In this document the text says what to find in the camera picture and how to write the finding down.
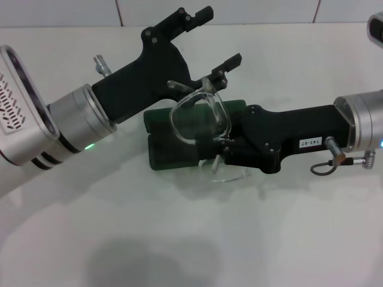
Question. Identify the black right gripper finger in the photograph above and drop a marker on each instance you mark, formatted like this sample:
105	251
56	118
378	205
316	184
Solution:
205	146

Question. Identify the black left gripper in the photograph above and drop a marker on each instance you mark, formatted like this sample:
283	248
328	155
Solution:
149	77

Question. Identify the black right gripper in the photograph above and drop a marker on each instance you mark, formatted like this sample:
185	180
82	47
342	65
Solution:
299	128

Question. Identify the clear plastic glasses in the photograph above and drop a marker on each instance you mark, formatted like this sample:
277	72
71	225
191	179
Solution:
221	113

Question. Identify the green glasses case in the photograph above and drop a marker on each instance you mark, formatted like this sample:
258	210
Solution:
161	149

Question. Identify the right gripper silver connector plug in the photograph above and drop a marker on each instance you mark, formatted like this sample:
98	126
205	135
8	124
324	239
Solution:
334	149

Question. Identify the gripper silver connector plug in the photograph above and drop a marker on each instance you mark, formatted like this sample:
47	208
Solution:
101	65
334	149

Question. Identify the left gripper silver connector plug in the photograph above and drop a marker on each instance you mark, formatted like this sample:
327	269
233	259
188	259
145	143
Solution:
101	65

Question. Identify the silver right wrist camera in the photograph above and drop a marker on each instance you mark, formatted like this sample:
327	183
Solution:
377	30

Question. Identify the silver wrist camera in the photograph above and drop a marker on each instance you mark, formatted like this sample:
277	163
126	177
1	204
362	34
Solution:
377	30
21	104

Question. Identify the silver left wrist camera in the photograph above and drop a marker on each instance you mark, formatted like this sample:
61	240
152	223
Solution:
21	104

